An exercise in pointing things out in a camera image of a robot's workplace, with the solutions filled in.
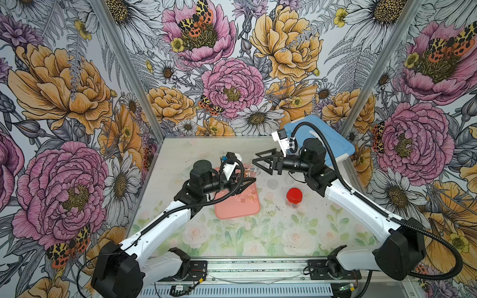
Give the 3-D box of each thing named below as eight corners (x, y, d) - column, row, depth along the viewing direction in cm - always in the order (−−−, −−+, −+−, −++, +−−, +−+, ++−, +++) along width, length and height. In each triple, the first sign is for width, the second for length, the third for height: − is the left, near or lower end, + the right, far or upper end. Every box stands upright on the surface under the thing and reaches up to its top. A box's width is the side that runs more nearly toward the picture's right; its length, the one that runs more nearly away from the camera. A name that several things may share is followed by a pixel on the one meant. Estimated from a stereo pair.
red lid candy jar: (285, 209, 92) (289, 200, 85) (283, 197, 97) (287, 187, 90) (299, 209, 92) (304, 200, 85) (297, 197, 97) (301, 187, 90)
